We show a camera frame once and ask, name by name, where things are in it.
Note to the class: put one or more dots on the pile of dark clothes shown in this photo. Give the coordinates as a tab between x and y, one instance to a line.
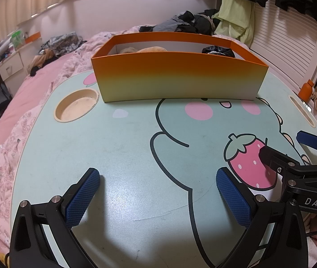
180	22

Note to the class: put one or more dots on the grey patterned cloth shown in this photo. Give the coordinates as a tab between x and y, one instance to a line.
63	43

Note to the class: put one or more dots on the pink floral blanket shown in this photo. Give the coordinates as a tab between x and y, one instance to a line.
7	103

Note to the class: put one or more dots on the light green hanging garment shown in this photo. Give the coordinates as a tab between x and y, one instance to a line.
235	16

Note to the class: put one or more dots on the orange cardboard box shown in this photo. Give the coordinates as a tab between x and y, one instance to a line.
175	75

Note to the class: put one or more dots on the beige crumpled clothing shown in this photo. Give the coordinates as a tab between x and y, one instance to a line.
42	61

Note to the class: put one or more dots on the white slatted shutter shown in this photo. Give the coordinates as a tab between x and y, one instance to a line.
287	42

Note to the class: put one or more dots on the small orange shelf box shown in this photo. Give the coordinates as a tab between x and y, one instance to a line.
32	37

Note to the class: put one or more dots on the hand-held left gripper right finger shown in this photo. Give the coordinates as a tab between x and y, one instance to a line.
234	198

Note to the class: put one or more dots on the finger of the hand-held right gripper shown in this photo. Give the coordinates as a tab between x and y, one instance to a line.
276	157
310	141

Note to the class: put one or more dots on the orange bottle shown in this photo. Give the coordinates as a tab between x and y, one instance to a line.
306	90

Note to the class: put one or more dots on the white nightstand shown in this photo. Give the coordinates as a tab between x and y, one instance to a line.
11	67

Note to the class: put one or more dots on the green cup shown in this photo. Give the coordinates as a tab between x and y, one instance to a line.
17	39

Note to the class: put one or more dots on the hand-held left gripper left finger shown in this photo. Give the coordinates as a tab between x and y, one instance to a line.
81	195

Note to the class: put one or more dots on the black lace cloth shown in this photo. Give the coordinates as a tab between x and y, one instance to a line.
217	51

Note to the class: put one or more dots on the brown plush toy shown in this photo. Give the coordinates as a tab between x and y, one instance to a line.
153	49

